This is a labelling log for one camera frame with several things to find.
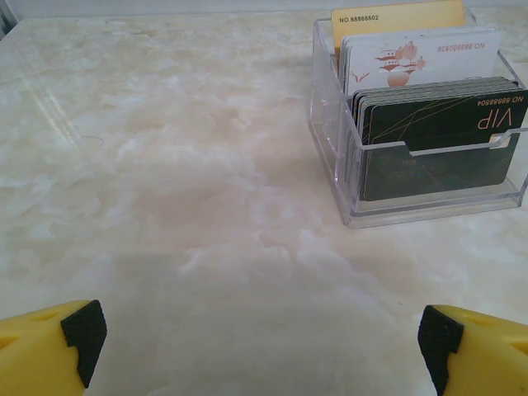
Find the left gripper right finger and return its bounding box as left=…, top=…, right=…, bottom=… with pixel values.
left=417, top=304, right=528, bottom=396

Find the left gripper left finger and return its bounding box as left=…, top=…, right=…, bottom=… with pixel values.
left=0, top=299, right=108, bottom=396

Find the black VIP card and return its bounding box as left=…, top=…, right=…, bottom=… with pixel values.
left=352, top=76, right=528, bottom=202

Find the clear acrylic card box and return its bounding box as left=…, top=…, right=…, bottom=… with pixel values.
left=309, top=6, right=528, bottom=229

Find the white card pink print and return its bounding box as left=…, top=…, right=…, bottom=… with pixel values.
left=338, top=26, right=502, bottom=98

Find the gold card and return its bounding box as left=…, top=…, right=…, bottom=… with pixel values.
left=331, top=0, right=466, bottom=54

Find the aluminium side rail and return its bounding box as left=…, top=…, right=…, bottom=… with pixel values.
left=0, top=0, right=20, bottom=40

